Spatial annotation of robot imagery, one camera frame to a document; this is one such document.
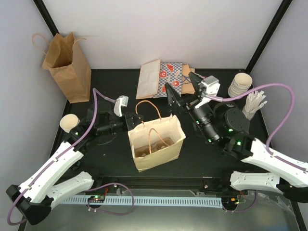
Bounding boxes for left stack of paper cups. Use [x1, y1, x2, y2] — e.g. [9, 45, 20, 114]
[60, 114, 80, 133]

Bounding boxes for coloured bag handle cords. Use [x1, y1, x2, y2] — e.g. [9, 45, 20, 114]
[181, 72, 210, 88]

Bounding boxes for black frame post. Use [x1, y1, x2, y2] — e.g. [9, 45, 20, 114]
[245, 0, 292, 74]
[33, 0, 59, 36]

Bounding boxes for brown flat paper bag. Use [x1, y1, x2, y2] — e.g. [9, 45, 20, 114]
[181, 64, 195, 94]

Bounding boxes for cream paper bag with handles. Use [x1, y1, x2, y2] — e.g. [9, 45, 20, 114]
[128, 106, 186, 172]

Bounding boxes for black left frame post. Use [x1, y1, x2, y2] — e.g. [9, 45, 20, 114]
[33, 0, 59, 36]

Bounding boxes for black right frame post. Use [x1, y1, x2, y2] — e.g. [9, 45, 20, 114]
[245, 0, 292, 74]

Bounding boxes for single brown cup carrier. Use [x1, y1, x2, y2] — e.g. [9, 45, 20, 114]
[135, 138, 174, 157]

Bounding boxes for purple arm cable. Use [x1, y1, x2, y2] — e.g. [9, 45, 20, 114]
[204, 83, 308, 173]
[6, 88, 118, 227]

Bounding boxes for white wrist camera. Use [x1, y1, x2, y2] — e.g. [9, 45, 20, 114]
[114, 95, 128, 117]
[200, 76, 220, 97]

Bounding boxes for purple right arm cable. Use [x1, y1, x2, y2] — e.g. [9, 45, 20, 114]
[204, 83, 308, 173]

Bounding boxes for blue checkered paper bag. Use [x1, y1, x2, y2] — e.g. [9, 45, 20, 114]
[152, 62, 183, 98]

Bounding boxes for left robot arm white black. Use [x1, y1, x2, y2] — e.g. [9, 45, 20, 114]
[6, 102, 144, 225]

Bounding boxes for standing brown paper bag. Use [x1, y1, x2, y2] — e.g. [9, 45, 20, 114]
[32, 32, 91, 103]

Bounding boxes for white flat paper bag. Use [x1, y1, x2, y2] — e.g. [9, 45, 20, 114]
[136, 59, 161, 99]

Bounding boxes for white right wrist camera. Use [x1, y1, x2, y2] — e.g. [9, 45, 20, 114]
[200, 76, 220, 97]

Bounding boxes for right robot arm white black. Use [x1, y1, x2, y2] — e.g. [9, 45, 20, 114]
[165, 72, 308, 203]

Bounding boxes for light blue slotted cable duct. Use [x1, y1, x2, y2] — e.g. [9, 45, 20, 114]
[62, 195, 222, 208]

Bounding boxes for purple cable loop at front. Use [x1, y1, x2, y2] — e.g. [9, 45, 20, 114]
[86, 182, 135, 215]

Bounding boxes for small circuit board with LEDs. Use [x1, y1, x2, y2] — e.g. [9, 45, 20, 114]
[88, 195, 105, 203]

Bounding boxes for glass of wrapped stirrers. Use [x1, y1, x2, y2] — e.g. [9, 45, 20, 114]
[242, 91, 267, 120]

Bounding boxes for stack of white paper cups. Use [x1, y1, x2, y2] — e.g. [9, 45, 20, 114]
[228, 73, 253, 97]

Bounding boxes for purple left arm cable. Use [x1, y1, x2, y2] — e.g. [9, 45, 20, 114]
[6, 88, 118, 227]

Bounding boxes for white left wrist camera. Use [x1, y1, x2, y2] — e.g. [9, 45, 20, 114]
[114, 95, 128, 117]

